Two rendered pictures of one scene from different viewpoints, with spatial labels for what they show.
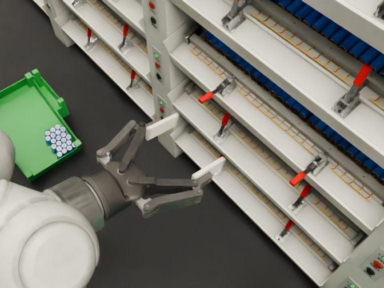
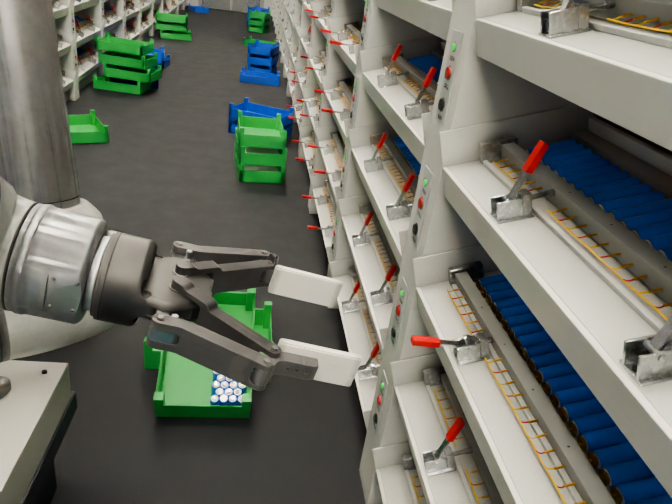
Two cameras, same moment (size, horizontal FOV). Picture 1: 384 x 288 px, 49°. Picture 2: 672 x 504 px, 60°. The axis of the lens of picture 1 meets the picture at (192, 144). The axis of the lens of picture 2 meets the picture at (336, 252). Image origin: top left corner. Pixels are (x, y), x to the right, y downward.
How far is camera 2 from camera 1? 39 cm
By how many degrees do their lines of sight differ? 37
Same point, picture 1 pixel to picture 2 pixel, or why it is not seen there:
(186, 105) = (413, 397)
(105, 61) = (355, 329)
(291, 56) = (583, 272)
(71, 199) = (58, 219)
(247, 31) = (526, 228)
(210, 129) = (426, 446)
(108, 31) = (372, 277)
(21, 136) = not seen: hidden behind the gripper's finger
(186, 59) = (435, 301)
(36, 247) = not seen: outside the picture
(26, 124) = not seen: hidden behind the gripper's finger
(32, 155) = (186, 386)
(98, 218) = (70, 274)
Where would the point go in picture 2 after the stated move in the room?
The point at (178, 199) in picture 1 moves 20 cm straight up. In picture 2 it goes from (219, 344) to (233, 69)
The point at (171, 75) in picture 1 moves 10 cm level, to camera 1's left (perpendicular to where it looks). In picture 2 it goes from (408, 329) to (355, 305)
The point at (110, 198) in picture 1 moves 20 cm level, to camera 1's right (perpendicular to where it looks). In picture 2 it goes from (117, 267) to (327, 382)
